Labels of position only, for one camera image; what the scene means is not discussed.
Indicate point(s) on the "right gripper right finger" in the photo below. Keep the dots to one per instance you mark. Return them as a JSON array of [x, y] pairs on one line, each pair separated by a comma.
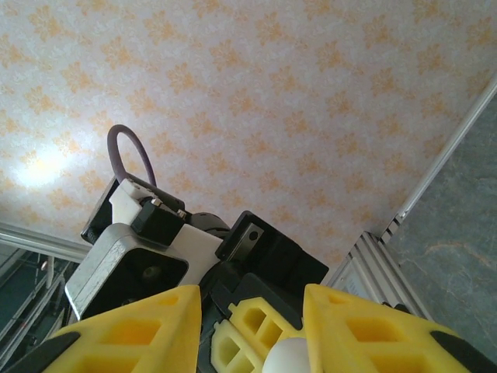
[[369, 338]]

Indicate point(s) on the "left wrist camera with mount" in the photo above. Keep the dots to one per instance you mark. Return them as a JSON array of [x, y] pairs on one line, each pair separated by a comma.
[[105, 256]]

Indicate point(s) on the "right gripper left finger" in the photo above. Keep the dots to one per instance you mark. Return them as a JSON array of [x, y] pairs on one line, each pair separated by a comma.
[[147, 334]]

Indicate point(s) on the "aluminium table side rail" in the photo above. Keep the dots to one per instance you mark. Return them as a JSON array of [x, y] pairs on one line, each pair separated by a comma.
[[372, 256]]

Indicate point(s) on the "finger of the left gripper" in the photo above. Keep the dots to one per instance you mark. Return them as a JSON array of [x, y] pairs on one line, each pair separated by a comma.
[[248, 330]]

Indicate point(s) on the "aluminium frame bar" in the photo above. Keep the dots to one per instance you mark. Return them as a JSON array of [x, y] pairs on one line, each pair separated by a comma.
[[39, 238]]

